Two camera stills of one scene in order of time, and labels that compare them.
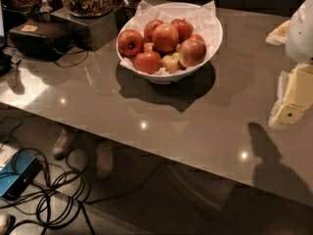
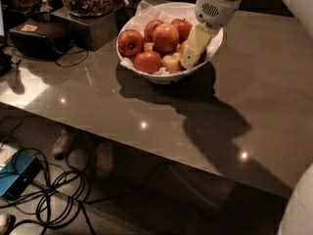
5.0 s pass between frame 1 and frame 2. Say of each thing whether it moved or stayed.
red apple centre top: stayed
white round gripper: moved
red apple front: stayed
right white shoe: stayed
